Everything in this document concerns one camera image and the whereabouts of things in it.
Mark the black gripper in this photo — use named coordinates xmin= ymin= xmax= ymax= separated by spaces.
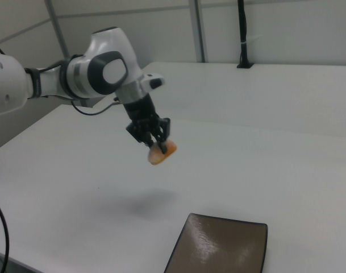
xmin=123 ymin=95 xmax=172 ymax=155

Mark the orange sugared bread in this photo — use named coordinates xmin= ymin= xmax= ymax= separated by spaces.
xmin=147 ymin=139 xmax=178 ymax=166

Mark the brown square ceramic plate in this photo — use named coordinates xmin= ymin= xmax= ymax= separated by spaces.
xmin=163 ymin=212 xmax=269 ymax=273

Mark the black pole with clamp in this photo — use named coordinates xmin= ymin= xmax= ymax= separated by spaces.
xmin=236 ymin=0 xmax=255 ymax=69

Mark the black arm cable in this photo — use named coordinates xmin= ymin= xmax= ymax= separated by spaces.
xmin=70 ymin=98 xmax=126 ymax=117

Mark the thick black cable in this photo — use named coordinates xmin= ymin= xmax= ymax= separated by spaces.
xmin=0 ymin=191 xmax=10 ymax=273

